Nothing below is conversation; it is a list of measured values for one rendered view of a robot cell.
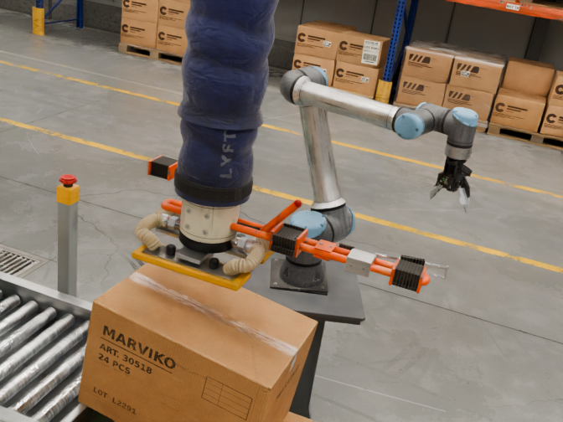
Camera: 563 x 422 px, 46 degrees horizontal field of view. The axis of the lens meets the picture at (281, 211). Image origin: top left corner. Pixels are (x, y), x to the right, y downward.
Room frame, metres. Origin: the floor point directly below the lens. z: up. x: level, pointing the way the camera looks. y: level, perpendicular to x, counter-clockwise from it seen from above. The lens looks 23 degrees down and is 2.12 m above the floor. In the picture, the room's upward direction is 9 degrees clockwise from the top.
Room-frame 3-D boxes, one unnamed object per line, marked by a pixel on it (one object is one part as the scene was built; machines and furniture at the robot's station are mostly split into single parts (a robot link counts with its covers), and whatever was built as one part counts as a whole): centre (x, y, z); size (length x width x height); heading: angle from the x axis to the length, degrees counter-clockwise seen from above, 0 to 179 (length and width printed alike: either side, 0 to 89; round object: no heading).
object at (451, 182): (2.31, -0.59, 1.37); 0.09 x 0.08 x 0.12; 144
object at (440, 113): (2.37, -0.49, 1.54); 0.12 x 0.12 x 0.09; 54
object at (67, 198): (2.53, 0.89, 0.50); 0.07 x 0.07 x 1.00; 73
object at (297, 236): (1.73, -0.03, 1.29); 0.10 x 0.08 x 0.06; 163
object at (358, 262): (1.66, -0.24, 1.29); 0.07 x 0.07 x 0.04; 73
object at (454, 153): (2.31, -0.59, 1.46); 0.10 x 0.09 x 0.05; 54
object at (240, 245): (1.80, 0.21, 1.23); 0.34 x 0.25 x 0.06; 73
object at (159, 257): (1.71, 0.24, 1.19); 0.34 x 0.10 x 0.05; 73
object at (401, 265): (1.62, -0.36, 1.29); 0.08 x 0.07 x 0.05; 73
